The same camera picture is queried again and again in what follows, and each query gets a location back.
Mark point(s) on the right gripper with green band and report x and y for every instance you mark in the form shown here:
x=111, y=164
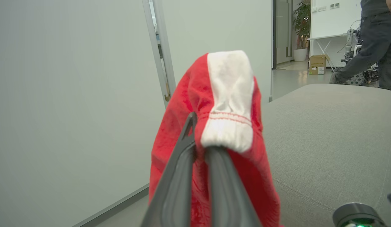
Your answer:
x=359, y=216

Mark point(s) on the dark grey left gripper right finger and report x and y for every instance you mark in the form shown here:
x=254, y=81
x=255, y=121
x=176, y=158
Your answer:
x=228, y=189

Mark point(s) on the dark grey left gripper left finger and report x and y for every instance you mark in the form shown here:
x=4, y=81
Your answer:
x=173, y=189

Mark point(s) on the red and white garment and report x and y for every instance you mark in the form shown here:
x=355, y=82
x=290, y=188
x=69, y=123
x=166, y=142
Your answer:
x=233, y=94

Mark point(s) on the grey fabric sofa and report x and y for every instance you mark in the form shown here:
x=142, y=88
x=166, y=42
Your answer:
x=327, y=142

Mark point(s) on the robot equipment on floor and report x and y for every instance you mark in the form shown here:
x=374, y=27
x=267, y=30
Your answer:
x=359, y=63

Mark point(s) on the cardboard box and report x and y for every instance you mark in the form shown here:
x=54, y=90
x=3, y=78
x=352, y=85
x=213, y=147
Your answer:
x=317, y=64

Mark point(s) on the dark glass door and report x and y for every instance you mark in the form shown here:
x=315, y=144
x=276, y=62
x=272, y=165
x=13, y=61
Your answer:
x=282, y=33

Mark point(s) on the white folding table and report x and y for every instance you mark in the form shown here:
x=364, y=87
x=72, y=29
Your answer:
x=326, y=47

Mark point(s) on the person in dark clothes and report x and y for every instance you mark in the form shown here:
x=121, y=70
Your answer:
x=371, y=41

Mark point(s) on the potted green plant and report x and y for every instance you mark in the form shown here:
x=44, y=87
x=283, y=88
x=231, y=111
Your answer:
x=302, y=30

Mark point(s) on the grey door frame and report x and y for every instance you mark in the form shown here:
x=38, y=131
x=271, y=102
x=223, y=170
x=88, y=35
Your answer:
x=159, y=50

